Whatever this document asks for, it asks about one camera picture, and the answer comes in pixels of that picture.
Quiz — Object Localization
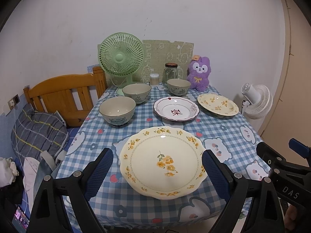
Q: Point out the small yellow floral plate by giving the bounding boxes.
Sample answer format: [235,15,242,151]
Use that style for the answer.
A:
[197,93,239,116]

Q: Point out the white plate red pattern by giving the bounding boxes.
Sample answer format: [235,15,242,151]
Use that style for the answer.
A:
[153,96,200,122]

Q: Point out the large yellow floral plate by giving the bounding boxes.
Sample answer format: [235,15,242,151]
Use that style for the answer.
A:
[119,126,207,200]

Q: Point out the ceramic bowl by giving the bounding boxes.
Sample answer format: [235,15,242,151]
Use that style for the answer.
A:
[122,83,152,105]
[99,96,136,126]
[167,78,191,96]

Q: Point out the smartphone with lit screen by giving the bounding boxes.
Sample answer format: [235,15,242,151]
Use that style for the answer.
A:
[12,206,30,232]

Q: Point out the white standing fan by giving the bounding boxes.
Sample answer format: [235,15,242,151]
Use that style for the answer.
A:
[241,83,273,120]

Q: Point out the white cloth pile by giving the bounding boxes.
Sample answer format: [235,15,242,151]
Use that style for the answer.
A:
[0,157,19,188]

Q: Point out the blue checkered tablecloth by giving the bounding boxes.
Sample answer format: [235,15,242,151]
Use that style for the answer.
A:
[58,86,269,228]

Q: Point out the grey plaid pillow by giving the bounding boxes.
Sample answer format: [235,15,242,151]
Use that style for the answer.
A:
[11,104,69,163]

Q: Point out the purple plush bunny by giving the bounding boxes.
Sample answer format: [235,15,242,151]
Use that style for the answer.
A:
[187,55,211,92]

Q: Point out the wooden bed headboard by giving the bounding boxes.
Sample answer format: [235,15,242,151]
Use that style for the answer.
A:
[24,66,107,127]

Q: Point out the glass jar dark lid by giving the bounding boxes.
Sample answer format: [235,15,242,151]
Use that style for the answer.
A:
[162,63,178,84]

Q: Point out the toothpick container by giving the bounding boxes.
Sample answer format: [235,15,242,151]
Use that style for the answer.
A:
[149,73,160,86]

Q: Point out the green desk fan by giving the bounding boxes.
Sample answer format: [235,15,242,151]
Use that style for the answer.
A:
[98,32,145,96]

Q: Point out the wall power outlet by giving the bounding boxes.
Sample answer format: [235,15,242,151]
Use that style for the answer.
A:
[8,94,20,110]

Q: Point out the white fan power cable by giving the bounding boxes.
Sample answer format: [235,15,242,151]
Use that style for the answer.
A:
[110,76,122,96]

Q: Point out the green patterned wall mat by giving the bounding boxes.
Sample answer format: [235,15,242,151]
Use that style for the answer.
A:
[105,41,194,86]

